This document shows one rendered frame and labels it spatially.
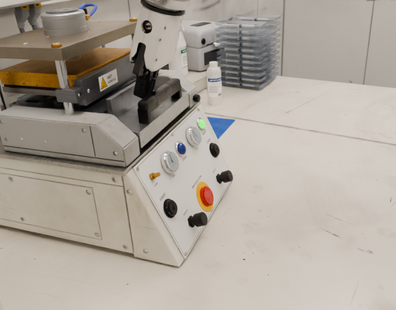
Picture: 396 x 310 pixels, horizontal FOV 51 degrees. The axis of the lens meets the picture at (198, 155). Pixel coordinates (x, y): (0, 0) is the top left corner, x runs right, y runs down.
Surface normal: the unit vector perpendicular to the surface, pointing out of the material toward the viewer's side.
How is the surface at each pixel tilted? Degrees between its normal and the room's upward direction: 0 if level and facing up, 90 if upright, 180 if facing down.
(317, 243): 0
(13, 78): 90
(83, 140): 90
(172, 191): 65
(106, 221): 90
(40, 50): 90
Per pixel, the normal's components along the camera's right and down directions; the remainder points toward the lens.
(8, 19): 0.94, 0.11
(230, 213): -0.05, -0.90
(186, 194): 0.83, -0.28
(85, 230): -0.35, 0.43
